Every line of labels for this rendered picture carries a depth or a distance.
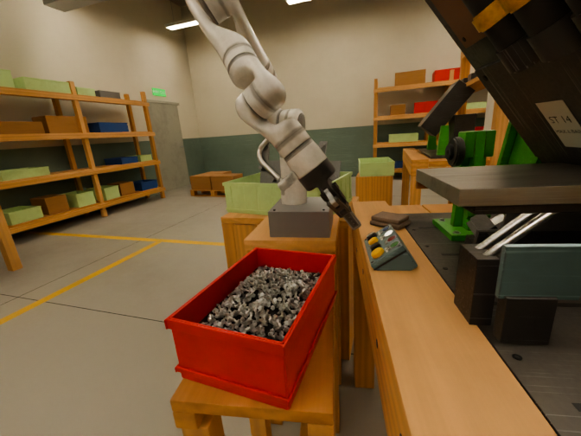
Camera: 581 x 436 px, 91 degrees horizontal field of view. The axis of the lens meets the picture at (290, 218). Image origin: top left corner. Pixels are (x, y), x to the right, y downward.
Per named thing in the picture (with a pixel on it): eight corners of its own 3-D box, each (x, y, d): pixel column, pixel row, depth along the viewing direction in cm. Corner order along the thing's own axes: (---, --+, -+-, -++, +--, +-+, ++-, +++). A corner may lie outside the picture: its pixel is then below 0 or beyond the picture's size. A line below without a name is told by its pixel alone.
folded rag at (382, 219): (411, 224, 89) (411, 214, 88) (399, 231, 84) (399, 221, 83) (382, 219, 96) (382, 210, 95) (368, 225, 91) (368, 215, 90)
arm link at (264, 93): (276, 86, 51) (247, 35, 55) (243, 119, 55) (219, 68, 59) (296, 101, 57) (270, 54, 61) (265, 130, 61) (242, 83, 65)
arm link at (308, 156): (288, 186, 66) (271, 164, 65) (327, 155, 63) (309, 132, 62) (281, 194, 58) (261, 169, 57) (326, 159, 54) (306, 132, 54)
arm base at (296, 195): (280, 205, 105) (277, 157, 100) (284, 199, 114) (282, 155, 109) (305, 204, 104) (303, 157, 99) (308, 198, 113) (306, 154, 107)
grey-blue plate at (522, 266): (493, 343, 40) (508, 248, 36) (486, 333, 41) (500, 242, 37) (571, 346, 38) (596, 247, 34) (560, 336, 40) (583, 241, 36)
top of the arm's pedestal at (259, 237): (244, 250, 101) (243, 240, 100) (268, 222, 131) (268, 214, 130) (336, 252, 94) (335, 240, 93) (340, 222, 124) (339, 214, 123)
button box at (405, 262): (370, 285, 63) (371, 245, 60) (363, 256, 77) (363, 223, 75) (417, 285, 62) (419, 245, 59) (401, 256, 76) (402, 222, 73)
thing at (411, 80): (526, 178, 584) (546, 53, 520) (372, 180, 678) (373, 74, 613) (515, 174, 633) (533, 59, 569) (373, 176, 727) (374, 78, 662)
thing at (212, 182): (190, 195, 641) (187, 176, 628) (213, 189, 712) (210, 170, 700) (236, 197, 594) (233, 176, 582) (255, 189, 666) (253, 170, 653)
